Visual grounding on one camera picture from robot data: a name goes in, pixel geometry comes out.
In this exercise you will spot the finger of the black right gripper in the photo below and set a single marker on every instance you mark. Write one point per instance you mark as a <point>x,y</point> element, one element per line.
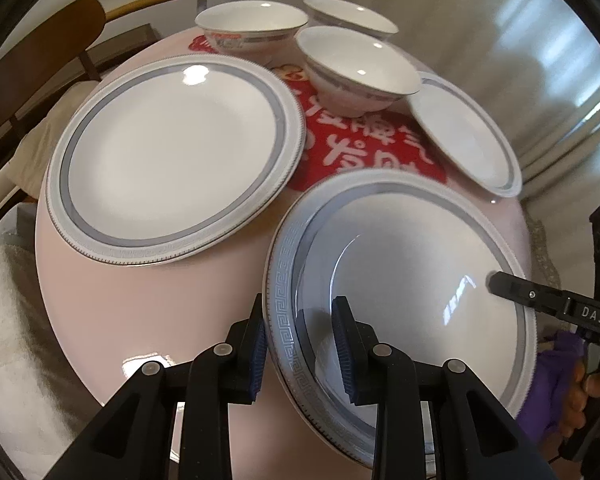
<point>528,294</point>

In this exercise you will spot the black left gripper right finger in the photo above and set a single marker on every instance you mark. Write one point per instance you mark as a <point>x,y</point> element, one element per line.
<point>475,437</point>

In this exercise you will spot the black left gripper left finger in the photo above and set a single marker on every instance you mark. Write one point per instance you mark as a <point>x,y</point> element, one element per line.
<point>131,436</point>

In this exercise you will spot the small plate grey rim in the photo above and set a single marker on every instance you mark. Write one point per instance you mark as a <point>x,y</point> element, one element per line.
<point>465,133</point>

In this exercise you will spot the large plate grey rim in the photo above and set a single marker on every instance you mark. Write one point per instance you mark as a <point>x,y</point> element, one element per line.
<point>171,158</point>

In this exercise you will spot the white bowl with label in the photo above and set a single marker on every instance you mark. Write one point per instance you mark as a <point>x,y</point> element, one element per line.
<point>255,30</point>

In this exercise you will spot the right hand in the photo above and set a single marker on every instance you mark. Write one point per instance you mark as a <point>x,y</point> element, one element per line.
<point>581,389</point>

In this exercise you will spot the purple cloth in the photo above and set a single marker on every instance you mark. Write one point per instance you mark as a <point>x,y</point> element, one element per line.
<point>540,414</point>

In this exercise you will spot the white curtain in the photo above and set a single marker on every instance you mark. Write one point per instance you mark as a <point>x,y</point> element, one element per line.
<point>533,65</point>

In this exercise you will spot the brown wooden chair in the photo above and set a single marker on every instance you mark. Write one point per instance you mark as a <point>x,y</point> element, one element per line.
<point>64,36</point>

